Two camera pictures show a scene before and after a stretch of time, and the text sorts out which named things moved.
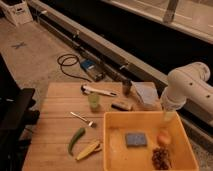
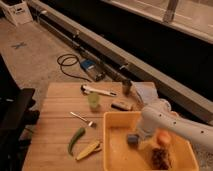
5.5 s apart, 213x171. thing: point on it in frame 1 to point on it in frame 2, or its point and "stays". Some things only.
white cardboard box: [16, 11] stays
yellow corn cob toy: [89, 150] stays
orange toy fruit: [163, 138] stays
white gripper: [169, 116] to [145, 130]
